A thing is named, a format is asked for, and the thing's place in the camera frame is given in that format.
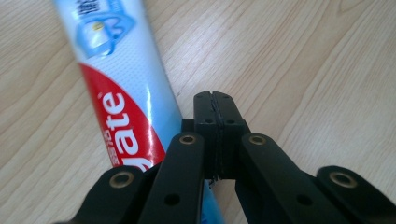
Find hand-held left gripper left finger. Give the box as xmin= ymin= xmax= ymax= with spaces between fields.
xmin=181 ymin=91 xmax=222 ymax=181

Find white and red toothpaste tube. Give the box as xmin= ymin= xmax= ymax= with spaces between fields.
xmin=50 ymin=0 xmax=226 ymax=224

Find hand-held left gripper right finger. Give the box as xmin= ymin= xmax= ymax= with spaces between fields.
xmin=212 ymin=91 xmax=252 ymax=181

